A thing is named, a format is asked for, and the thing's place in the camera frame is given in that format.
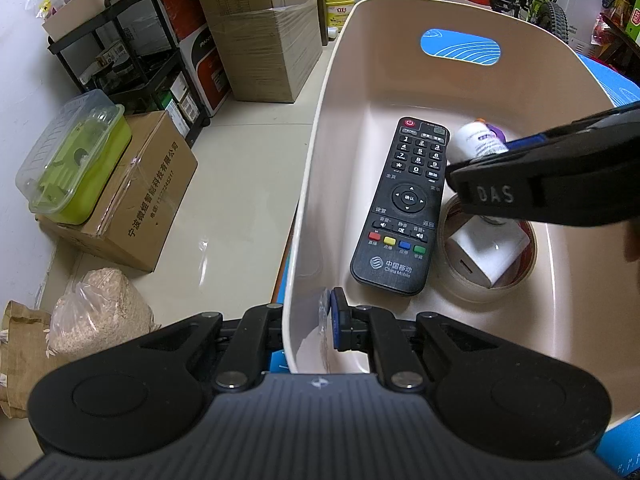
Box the brown burlap sack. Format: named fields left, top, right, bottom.
left=1, top=300, right=68, bottom=418

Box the white pill bottle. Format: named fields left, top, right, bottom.
left=447, top=122, right=509, bottom=164

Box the yellow oil jug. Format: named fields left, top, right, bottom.
left=324, top=0, right=355, bottom=32

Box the clear tape roll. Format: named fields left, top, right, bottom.
left=436, top=196, right=537, bottom=304

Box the black metal shelf rack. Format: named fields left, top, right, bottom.
left=48, top=0, right=209, bottom=146

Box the bag of rice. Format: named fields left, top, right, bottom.
left=46, top=268, right=160, bottom=361

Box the black TV remote control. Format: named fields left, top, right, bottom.
left=350, top=117, right=450, bottom=296

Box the white USB charger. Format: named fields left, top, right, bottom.
left=445, top=216, right=530, bottom=288

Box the beige plastic storage bin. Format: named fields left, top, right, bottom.
left=283, top=0, right=639, bottom=422

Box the blue silicone baking mat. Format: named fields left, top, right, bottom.
left=269, top=52, right=640, bottom=478

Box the orange purple plastic toy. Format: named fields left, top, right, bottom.
left=477, top=118, right=506, bottom=143

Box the brown taped cardboard box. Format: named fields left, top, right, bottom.
left=36, top=112, right=198, bottom=273

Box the large cardboard box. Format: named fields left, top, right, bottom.
left=200, top=0, right=322, bottom=103

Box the green clear plastic container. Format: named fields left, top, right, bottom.
left=15, top=90, right=132, bottom=226

